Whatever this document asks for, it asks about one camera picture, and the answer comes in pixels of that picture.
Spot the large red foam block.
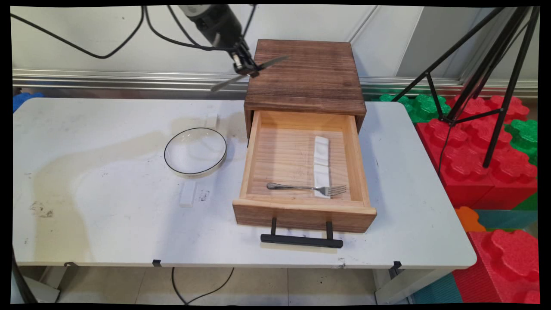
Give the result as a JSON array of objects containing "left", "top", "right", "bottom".
[{"left": 414, "top": 95, "right": 539, "bottom": 210}]

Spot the light wooden drawer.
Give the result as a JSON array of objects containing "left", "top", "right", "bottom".
[{"left": 232, "top": 110, "right": 378, "bottom": 234}]

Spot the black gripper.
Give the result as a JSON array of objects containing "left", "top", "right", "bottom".
[{"left": 196, "top": 5, "right": 261, "bottom": 78}]

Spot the black cable on floor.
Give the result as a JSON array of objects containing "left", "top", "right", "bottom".
[{"left": 171, "top": 267, "right": 235, "bottom": 305}]

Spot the orange foam block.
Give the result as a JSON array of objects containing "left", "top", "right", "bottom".
[{"left": 455, "top": 206, "right": 487, "bottom": 233}]

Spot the silver metal fork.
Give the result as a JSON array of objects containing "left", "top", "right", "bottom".
[{"left": 266, "top": 183, "right": 347, "bottom": 197}]

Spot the white bowl with black rim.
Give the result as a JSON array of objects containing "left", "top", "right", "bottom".
[{"left": 164, "top": 127, "right": 227, "bottom": 179}]

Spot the green foam block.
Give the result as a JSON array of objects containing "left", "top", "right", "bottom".
[
  {"left": 504, "top": 118, "right": 539, "bottom": 167},
  {"left": 378, "top": 93, "right": 452, "bottom": 124}
]

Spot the black metal drawer handle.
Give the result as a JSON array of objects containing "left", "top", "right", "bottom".
[{"left": 260, "top": 217, "right": 344, "bottom": 249}]

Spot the silver metal knife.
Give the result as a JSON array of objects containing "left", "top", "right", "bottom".
[{"left": 210, "top": 56, "right": 290, "bottom": 93}]

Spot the dark wooden cabinet housing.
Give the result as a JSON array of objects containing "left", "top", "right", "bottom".
[{"left": 244, "top": 39, "right": 367, "bottom": 138}]

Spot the grey table leg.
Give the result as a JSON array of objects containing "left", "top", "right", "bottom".
[{"left": 374, "top": 268, "right": 455, "bottom": 305}]

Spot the black camera tripod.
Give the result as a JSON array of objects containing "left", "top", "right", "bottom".
[{"left": 390, "top": 6, "right": 541, "bottom": 168}]

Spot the aluminium wall rail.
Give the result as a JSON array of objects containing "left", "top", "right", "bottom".
[{"left": 12, "top": 69, "right": 539, "bottom": 100}]

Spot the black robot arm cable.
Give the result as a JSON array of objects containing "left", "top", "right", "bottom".
[{"left": 11, "top": 5, "right": 259, "bottom": 59}]

